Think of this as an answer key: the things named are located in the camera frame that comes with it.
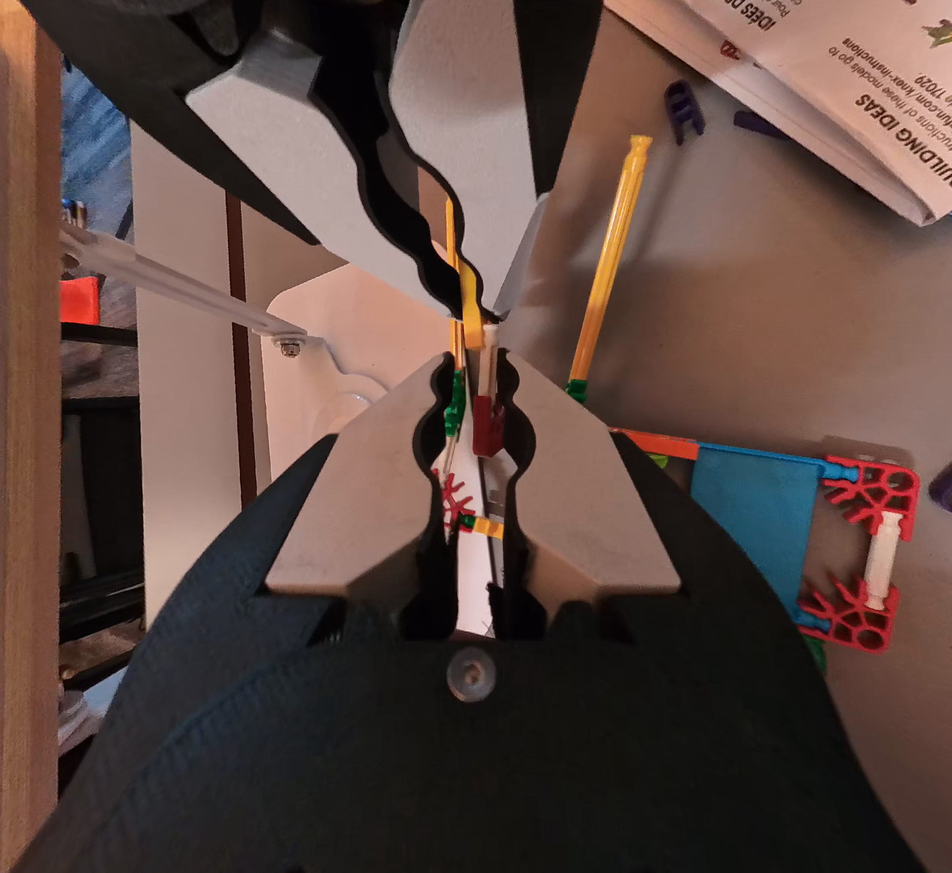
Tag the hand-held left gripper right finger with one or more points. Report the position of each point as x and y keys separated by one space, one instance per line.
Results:
x=587 y=516

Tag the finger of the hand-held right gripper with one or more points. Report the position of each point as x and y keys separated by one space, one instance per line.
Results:
x=476 y=106
x=275 y=136

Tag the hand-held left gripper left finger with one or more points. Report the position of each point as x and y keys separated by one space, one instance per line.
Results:
x=357 y=508

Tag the yellow and blue toy stick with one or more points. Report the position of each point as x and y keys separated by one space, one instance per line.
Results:
x=485 y=430

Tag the colourful construction toy model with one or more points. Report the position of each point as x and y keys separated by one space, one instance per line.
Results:
x=751 y=516

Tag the purple toy connector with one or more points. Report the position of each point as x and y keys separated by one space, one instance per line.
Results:
x=683 y=110

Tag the orange plastic part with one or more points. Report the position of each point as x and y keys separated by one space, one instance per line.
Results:
x=80 y=298

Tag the wooden panel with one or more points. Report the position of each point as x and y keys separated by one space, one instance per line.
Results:
x=26 y=441

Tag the toy instruction booklet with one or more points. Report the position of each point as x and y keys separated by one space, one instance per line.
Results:
x=818 y=32

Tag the purple connector right edge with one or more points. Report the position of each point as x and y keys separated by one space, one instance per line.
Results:
x=943 y=486

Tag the white slotted metal bracket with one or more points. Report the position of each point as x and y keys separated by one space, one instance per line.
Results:
x=186 y=285

